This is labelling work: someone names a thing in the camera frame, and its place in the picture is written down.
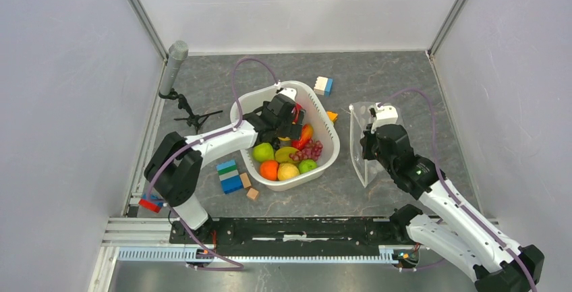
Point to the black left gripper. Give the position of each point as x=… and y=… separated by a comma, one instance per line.
x=293, y=131

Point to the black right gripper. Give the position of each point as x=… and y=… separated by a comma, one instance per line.
x=365, y=141

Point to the clear dotted zip bag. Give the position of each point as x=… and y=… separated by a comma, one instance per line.
x=364, y=117

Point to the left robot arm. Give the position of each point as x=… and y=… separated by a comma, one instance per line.
x=174, y=168

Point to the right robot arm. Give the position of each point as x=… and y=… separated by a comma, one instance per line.
x=492, y=260

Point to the red orange mango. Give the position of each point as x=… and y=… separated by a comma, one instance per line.
x=306, y=136

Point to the red apple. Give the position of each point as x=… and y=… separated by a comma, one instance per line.
x=298, y=114

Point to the yellow starfruit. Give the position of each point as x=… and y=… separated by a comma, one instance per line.
x=287, y=154

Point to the green pear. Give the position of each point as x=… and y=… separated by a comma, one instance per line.
x=263, y=152

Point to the red grape bunch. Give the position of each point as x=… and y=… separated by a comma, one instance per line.
x=312, y=150

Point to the yellow bumpy lemon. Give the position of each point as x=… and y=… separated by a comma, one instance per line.
x=287, y=171

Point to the small green lime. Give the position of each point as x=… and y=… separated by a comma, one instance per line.
x=306, y=166

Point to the orange green block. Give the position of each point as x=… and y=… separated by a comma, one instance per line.
x=332, y=116

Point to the orange fruit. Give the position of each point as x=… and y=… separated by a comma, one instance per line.
x=269, y=170

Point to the white and blue block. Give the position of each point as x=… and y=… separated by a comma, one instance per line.
x=323, y=86

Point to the tan wooden block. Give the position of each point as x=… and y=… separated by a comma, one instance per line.
x=245, y=180

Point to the small wooden cube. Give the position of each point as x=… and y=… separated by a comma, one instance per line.
x=253, y=194

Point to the blue green stacked blocks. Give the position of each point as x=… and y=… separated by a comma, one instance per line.
x=229, y=177

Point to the black microphone tripod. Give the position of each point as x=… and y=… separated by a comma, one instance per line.
x=192, y=120

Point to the grey microphone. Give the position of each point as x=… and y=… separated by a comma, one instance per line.
x=178, y=53

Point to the red blue block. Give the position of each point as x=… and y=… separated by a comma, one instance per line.
x=151, y=203

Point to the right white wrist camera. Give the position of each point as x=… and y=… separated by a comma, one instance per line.
x=383, y=115

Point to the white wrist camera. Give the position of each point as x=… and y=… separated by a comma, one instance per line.
x=288, y=92
x=383, y=115

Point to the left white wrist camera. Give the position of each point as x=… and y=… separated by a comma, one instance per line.
x=288, y=92

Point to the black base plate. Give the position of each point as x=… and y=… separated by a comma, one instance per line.
x=300, y=236

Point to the aluminium rail frame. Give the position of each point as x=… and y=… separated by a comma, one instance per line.
x=162, y=239

